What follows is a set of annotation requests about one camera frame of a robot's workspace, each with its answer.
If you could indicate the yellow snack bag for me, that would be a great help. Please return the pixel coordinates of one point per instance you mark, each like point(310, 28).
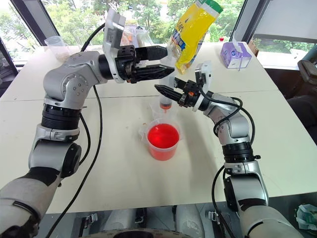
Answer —
point(192, 32)

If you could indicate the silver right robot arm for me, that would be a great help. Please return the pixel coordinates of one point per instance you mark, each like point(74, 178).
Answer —
point(237, 126)

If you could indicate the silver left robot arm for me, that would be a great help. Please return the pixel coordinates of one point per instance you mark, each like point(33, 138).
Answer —
point(74, 74)

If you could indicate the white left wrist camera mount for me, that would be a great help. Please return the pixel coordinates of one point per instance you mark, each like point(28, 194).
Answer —
point(112, 29)

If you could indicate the clear cup with pale contents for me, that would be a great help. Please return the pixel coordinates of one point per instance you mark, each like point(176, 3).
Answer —
point(58, 48)

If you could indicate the black window frame post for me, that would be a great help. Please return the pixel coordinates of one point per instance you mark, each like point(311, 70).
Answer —
point(37, 22)
point(250, 17)

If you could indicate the crumpled green paper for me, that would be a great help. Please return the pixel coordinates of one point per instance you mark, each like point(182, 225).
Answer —
point(307, 218)

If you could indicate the empty clear measuring cup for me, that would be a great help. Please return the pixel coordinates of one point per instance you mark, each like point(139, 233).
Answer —
point(154, 112)

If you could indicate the red bottle cap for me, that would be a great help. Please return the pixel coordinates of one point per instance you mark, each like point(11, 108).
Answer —
point(221, 39)

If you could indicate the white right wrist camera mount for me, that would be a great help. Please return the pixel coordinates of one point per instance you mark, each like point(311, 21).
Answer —
point(205, 72)

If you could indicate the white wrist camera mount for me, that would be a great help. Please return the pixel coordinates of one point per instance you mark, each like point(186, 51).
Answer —
point(205, 72)
point(112, 29)

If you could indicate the clear plastic syringe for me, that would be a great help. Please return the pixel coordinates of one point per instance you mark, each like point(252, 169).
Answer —
point(165, 102)

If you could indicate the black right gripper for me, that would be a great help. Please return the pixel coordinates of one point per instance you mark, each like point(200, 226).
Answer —
point(190, 95)

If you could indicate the clear plastic bag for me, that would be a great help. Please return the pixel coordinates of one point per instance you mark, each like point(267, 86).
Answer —
point(141, 37)

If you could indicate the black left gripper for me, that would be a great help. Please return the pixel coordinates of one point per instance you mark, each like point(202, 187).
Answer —
point(125, 65)

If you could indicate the cup of red liquid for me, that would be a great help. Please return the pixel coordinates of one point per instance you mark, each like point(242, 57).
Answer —
point(163, 140)

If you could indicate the dark office chair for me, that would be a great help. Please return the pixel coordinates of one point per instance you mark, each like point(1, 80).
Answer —
point(305, 94)

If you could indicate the purple tissue box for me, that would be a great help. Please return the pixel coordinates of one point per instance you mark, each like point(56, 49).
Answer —
point(234, 55)

